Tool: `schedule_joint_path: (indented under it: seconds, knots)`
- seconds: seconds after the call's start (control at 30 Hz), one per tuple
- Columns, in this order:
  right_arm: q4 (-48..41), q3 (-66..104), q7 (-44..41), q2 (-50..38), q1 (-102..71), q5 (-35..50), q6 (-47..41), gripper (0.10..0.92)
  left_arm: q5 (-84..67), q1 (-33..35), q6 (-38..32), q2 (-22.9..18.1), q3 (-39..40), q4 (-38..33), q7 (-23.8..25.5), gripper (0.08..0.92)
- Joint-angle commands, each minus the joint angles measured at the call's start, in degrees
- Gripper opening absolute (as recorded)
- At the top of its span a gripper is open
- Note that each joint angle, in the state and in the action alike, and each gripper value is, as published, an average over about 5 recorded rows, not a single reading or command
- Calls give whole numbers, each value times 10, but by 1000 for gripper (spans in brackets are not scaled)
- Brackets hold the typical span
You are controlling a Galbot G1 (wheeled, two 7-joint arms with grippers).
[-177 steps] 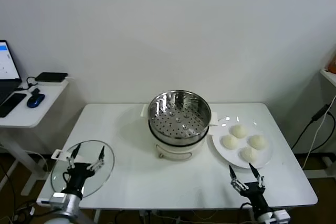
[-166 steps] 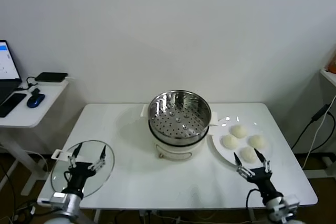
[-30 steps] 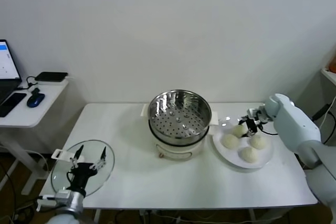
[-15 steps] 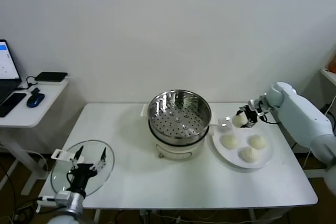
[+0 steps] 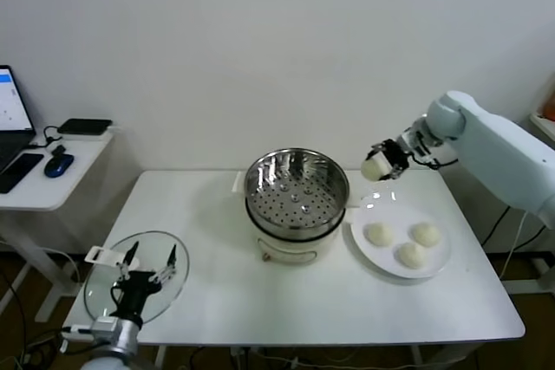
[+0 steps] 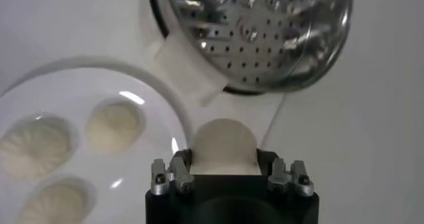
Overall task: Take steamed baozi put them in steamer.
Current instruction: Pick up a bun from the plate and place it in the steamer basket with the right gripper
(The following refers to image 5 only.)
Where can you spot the perforated steel steamer basket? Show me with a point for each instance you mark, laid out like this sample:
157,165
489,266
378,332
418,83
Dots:
299,196

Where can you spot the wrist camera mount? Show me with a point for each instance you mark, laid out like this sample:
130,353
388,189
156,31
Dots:
418,144
102,326

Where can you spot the blue computer mouse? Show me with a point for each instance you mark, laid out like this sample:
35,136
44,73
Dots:
58,166

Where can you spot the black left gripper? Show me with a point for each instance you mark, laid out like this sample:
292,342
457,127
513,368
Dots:
132,287

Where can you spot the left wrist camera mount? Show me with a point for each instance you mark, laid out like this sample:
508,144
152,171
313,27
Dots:
102,326

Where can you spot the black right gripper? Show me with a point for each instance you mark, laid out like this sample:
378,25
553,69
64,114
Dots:
398,155

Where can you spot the white table leg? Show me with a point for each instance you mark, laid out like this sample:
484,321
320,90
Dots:
160,357
416,357

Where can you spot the black smartphone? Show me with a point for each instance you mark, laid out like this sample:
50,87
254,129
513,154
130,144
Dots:
19,170

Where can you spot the white electric cooker pot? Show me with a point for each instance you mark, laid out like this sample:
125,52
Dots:
295,251

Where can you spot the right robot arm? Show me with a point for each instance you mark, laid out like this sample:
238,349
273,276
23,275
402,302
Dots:
498,149

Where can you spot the flat white box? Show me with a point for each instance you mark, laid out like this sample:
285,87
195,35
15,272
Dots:
86,138

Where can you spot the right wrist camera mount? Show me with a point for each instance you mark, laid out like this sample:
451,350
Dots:
418,144

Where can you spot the orange object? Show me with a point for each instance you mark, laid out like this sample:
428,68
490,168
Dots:
550,108

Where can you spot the flat black box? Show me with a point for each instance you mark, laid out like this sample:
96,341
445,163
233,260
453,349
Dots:
84,126

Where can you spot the white round plate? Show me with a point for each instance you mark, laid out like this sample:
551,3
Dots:
377,261

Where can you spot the white steamed baozi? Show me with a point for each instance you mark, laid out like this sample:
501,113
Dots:
411,255
426,234
380,235
373,169

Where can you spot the open black laptop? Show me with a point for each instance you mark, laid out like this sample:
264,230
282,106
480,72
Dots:
13,105

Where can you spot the white side desk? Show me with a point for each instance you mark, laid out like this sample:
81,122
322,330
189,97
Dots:
47,192

